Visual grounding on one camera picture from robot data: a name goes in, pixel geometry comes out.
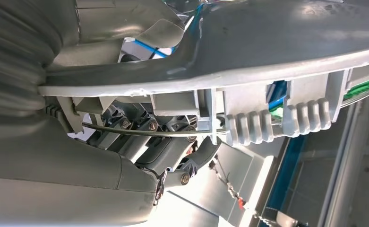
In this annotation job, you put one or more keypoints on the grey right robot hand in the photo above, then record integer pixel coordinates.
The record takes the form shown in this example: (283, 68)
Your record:
(62, 181)

